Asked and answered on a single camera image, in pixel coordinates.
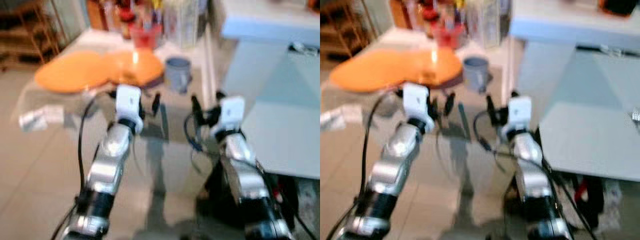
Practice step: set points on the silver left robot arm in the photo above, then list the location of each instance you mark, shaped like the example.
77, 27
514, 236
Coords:
107, 160
395, 160

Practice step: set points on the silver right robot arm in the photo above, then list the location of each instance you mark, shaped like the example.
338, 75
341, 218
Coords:
537, 185
247, 185

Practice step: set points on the beige tablecloth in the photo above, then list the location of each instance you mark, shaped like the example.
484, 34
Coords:
172, 115
350, 102

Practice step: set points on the grey mug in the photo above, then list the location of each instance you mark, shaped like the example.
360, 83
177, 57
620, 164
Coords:
178, 72
476, 72

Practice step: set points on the orange plate with dark rim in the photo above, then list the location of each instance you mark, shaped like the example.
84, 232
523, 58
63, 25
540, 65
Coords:
137, 67
435, 66

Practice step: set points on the red container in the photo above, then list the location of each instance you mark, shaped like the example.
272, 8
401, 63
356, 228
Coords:
448, 35
146, 36

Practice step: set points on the clear plastic container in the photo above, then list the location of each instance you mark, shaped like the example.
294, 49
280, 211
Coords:
186, 22
487, 22

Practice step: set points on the large orange plate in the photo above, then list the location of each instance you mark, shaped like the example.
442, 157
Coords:
72, 72
367, 71

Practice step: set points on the white paper packet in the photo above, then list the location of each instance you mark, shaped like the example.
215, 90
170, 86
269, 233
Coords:
340, 118
40, 118

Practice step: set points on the wooden shelf rack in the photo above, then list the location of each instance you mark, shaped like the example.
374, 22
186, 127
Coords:
340, 30
25, 35

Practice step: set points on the silver fork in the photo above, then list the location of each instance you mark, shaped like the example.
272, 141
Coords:
636, 116

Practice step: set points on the black bowl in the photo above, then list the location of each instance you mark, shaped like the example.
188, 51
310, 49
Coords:
620, 6

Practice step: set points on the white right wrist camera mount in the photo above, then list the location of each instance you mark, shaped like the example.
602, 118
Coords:
520, 114
231, 114

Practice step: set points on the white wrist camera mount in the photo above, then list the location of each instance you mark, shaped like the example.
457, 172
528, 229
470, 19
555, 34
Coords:
416, 100
128, 102
520, 114
231, 114

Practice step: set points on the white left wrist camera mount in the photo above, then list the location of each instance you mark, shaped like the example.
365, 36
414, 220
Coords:
128, 102
416, 100

